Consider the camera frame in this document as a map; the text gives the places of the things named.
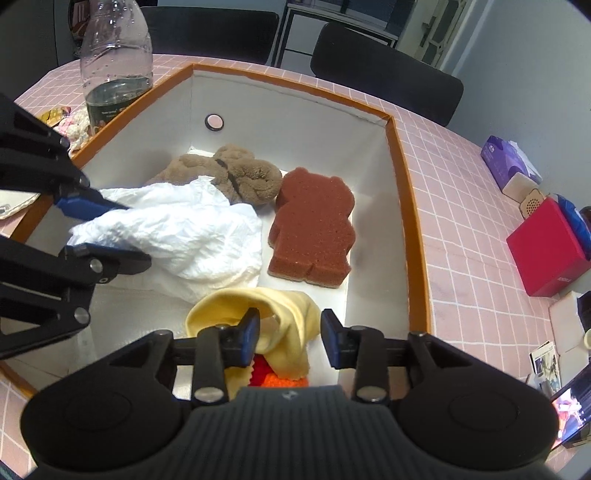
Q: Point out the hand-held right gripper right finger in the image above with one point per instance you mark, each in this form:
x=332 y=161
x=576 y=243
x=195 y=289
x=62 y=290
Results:
x=330 y=341

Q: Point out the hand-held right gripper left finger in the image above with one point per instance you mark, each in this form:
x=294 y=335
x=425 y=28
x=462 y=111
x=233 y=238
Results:
x=250 y=339

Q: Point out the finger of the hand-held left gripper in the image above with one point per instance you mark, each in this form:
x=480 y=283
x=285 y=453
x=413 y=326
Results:
x=83 y=206
x=120 y=263

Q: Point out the red crochet strawberry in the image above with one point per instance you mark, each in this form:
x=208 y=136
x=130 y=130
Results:
x=261 y=370

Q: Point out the yellow cloth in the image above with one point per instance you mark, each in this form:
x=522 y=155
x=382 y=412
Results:
x=288 y=323

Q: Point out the orange crochet toy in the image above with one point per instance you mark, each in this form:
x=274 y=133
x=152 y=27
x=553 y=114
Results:
x=284 y=381

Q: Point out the white cloth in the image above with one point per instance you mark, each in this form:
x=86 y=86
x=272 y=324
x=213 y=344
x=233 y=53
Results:
x=194 y=230

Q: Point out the brown bear-shaped sponge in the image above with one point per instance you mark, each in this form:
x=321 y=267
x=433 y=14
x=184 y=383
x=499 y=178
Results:
x=311 y=226

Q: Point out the brown plush toy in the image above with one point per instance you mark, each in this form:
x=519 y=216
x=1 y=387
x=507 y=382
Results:
x=251 y=177

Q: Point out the clear plastic spoon packet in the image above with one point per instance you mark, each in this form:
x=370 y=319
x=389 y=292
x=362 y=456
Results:
x=16 y=205

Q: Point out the pink white crochet toy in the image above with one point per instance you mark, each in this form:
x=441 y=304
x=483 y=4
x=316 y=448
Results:
x=76 y=129

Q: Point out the yellow snack packet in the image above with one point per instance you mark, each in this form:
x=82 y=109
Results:
x=51 y=115

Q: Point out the clear plastic bottle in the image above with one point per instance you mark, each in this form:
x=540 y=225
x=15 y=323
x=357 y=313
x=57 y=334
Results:
x=115 y=55

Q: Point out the small round pink disc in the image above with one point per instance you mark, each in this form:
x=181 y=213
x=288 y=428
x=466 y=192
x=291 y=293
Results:
x=214 y=122

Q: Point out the pink checked tablecloth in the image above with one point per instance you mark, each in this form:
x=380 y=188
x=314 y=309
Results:
x=466 y=258

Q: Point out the black chair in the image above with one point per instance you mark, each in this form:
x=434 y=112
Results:
x=207 y=32
x=383 y=74

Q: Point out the photo card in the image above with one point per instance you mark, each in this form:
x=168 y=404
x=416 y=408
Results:
x=545 y=367

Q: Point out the red box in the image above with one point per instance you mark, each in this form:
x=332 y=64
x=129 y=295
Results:
x=547 y=249

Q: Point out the white flat box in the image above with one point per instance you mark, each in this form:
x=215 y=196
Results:
x=565 y=321

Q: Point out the small wooden speaker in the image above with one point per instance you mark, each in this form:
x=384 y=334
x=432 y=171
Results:
x=533 y=203

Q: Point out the phone with lit screen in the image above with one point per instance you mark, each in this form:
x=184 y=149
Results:
x=572 y=410

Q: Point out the purple tissue pack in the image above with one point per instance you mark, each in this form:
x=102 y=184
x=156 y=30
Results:
x=508 y=159

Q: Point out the blue wrapped item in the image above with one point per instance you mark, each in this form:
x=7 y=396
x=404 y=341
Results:
x=577 y=221

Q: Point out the white vanity cabinet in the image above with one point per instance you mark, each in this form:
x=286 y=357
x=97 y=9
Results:
x=300 y=27

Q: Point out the white glass-pane door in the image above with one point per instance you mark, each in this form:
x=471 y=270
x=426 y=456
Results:
x=434 y=32

